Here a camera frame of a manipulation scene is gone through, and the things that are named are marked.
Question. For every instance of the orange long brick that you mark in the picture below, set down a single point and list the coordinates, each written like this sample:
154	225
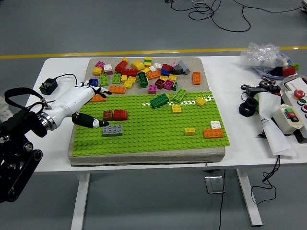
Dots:
117	89
97	99
213	133

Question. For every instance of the small dark green brick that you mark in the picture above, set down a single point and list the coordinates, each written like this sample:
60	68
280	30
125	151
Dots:
175	86

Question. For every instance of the red long brick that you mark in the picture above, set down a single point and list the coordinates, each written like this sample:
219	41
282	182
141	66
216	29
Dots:
129	72

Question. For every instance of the grey-brown mat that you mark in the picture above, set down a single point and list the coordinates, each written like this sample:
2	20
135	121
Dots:
144	158

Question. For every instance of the blue square brick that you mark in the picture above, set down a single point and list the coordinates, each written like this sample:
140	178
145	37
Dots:
94	81

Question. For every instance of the yellow curved brick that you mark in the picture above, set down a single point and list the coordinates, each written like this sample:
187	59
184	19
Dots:
138	65

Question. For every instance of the white table leg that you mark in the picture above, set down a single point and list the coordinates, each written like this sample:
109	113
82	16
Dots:
249	198
80	203

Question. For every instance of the white paper sheet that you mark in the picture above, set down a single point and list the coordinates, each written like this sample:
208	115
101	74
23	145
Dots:
275	139

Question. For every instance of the magenta hollow brick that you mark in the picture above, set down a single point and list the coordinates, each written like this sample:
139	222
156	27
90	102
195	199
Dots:
168	84

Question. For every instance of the black power brick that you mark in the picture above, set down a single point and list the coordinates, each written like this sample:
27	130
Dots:
256	90

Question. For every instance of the light blue bowl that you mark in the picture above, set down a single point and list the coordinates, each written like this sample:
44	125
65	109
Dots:
262	72

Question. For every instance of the small lime green brick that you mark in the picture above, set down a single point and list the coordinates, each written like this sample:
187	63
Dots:
296	66

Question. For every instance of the yellow long brick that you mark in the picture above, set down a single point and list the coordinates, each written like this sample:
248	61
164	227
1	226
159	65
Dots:
129	83

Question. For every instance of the pink square brick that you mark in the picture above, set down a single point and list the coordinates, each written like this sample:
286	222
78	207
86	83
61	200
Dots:
152	89

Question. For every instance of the clear plastic bag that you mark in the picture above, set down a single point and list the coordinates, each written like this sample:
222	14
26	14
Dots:
261	56

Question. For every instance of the small white switch box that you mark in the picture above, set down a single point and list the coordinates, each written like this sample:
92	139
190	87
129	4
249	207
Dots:
280	119

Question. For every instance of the large black nut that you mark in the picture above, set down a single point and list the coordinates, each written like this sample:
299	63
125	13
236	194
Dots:
244	110

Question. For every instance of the dark green long brick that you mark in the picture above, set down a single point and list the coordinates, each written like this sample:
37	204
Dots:
159	100
143	79

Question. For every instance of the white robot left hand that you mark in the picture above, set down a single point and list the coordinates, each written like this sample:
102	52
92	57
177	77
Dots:
72	100

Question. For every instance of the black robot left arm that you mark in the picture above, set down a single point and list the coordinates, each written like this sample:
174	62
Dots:
14	153

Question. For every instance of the black round motor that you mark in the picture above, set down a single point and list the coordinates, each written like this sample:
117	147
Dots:
264	83

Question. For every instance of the small yellow brick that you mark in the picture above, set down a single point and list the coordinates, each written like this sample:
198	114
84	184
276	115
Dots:
125	60
124	78
190	131

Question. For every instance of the black servo module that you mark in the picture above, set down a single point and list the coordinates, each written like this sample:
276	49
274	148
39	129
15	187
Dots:
274	89

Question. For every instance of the yellow floor tape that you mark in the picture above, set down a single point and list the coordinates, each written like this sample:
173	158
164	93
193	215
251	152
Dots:
24	57

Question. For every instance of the white button control box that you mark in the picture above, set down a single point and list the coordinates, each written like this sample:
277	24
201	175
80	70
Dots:
289	98

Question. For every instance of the white square brick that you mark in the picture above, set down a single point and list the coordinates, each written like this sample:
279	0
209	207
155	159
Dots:
108	67
216	124

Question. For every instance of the red curved brick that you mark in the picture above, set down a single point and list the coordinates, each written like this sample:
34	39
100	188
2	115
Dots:
120	115

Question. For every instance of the black plastic part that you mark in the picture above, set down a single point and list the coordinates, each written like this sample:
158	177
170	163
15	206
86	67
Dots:
277	71

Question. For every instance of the dark grey round brick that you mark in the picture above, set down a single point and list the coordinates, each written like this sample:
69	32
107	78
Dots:
177	70

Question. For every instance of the black power adapter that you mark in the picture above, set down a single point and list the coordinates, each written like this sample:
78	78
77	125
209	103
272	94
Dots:
48	86

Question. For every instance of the grey sloped brick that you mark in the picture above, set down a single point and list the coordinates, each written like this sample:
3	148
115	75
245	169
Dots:
184	67

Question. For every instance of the yellow square brick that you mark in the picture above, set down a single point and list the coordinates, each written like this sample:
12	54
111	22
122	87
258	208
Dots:
97	71
172	77
176	109
200	101

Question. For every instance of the metal floor plate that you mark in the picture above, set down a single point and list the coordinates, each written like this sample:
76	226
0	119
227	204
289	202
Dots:
214	184

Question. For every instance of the brown square brick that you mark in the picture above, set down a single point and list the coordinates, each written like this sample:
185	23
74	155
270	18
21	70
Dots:
108	116

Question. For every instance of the yellow and green stacked brick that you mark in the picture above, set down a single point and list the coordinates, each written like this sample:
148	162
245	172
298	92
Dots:
148	61

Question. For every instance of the grey long brick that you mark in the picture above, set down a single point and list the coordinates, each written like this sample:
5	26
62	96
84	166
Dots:
112	130

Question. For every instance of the green studded baseplate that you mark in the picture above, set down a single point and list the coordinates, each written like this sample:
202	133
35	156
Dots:
148	129

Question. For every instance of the dark red hollow brick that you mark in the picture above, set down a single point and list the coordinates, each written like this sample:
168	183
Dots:
159	83

